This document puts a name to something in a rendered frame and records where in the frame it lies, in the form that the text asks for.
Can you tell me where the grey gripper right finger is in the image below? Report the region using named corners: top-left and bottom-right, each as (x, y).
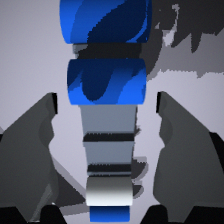
top-left (153, 91), bottom-right (224, 224)

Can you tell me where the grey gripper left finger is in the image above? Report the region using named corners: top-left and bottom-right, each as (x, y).
top-left (0, 92), bottom-right (59, 224)

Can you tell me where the white cylinder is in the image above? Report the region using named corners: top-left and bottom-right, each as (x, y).
top-left (86, 177), bottom-right (133, 206)

